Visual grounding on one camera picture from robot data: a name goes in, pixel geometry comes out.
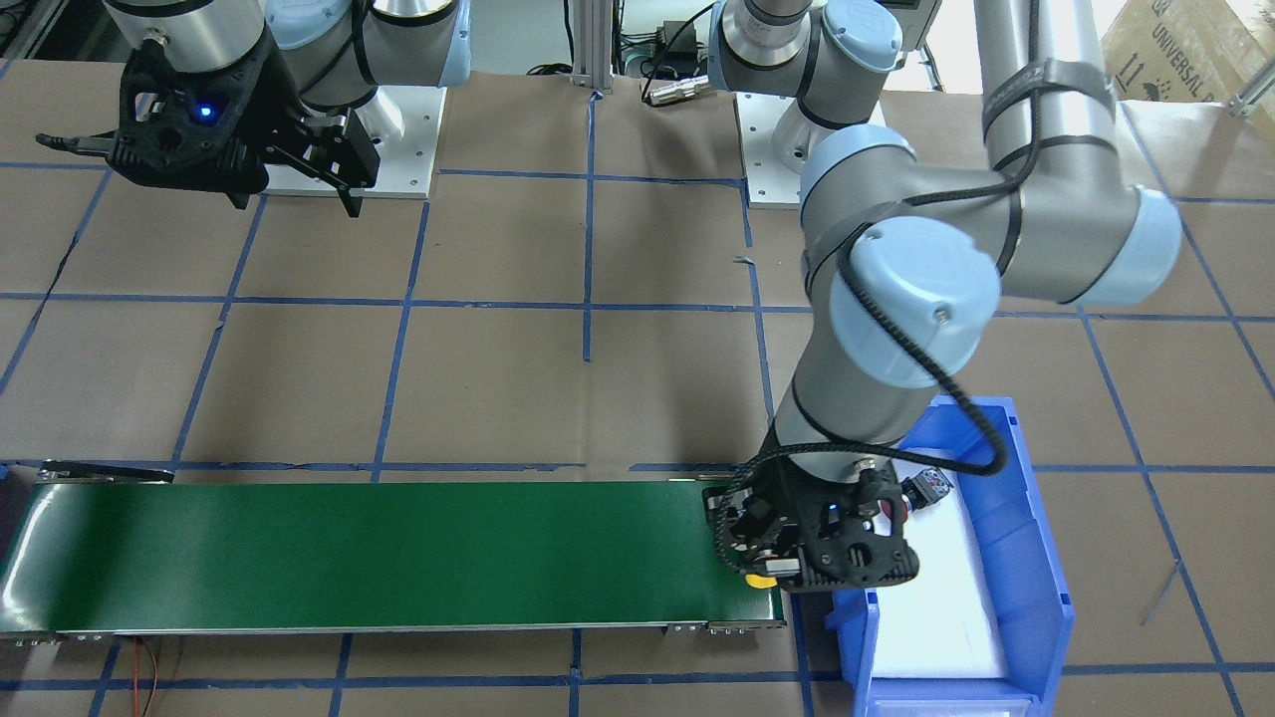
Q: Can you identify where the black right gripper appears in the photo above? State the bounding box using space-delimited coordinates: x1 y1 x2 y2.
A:
36 38 380 218

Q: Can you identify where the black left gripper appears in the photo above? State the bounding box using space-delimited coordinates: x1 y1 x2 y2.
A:
704 444 921 592

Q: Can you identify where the red push button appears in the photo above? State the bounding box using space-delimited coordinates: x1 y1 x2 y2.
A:
898 467 955 519

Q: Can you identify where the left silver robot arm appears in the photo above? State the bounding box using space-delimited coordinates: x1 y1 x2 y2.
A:
706 1 1182 592

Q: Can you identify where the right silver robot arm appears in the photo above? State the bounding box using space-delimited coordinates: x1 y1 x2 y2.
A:
36 1 472 217

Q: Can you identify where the white foam pad far bin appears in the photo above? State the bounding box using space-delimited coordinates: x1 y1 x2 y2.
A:
873 486 1009 679

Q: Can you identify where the far blue storage bin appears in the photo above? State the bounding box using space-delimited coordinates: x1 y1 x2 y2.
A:
825 395 1075 716

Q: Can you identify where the green conveyor belt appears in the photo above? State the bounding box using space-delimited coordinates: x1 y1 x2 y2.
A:
3 480 784 639

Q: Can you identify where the cardboard box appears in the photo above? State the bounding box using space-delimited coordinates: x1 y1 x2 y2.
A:
1102 1 1274 102

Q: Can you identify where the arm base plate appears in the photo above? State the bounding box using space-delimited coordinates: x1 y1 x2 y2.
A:
261 85 448 200
736 94 833 209

